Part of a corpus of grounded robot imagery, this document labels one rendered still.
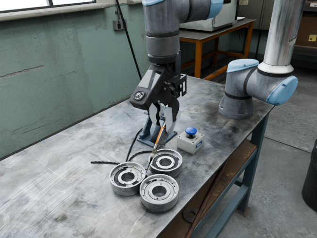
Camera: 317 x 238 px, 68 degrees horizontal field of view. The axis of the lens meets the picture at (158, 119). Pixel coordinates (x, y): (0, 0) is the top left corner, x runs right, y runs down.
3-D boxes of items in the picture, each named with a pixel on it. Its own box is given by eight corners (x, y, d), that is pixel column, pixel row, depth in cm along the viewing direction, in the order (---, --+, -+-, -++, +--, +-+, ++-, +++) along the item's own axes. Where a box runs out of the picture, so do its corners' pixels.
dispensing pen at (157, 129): (137, 170, 63) (160, 112, 62) (146, 169, 67) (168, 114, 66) (144, 174, 62) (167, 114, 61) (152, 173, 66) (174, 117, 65)
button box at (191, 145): (193, 155, 80) (194, 143, 78) (176, 147, 84) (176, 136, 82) (205, 143, 86) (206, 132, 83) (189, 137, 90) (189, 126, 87)
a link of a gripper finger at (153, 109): (168, 123, 68) (171, 96, 63) (157, 133, 64) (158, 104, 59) (159, 120, 70) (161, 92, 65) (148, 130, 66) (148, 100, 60)
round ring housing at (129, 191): (150, 192, 67) (149, 182, 65) (113, 201, 64) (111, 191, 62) (142, 168, 75) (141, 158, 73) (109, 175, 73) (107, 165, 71)
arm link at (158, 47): (168, 38, 48) (136, 36, 52) (168, 61, 50) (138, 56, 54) (185, 32, 53) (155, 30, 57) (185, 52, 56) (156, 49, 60)
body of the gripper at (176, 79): (187, 96, 62) (187, 50, 56) (171, 109, 56) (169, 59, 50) (163, 90, 66) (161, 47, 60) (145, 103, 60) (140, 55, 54)
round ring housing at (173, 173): (175, 155, 80) (175, 146, 78) (187, 176, 72) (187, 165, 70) (145, 162, 78) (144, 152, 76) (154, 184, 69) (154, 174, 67)
